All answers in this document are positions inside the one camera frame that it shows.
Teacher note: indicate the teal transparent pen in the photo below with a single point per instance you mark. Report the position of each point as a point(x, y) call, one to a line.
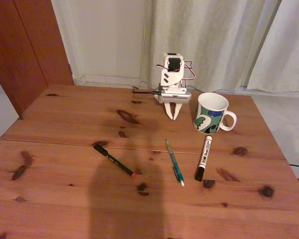
point(175, 163)

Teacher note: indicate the white Pentel marker black cap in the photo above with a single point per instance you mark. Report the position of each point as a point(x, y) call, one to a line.
point(204, 155)

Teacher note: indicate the black pen red end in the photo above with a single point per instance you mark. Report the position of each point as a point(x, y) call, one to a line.
point(114, 161)

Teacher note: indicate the white mug green blue pattern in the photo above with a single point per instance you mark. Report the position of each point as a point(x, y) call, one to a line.
point(209, 117)

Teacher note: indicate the wide white curtain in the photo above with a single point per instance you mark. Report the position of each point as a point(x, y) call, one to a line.
point(201, 37)

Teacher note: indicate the white door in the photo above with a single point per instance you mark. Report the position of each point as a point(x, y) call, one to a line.
point(102, 37)

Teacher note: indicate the narrow white curtain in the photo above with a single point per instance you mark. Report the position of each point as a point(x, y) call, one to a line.
point(284, 54)

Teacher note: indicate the brown wooden cabinet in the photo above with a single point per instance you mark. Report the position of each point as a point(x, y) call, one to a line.
point(22, 49)

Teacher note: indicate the silver camera box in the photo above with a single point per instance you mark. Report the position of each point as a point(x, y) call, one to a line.
point(174, 97)

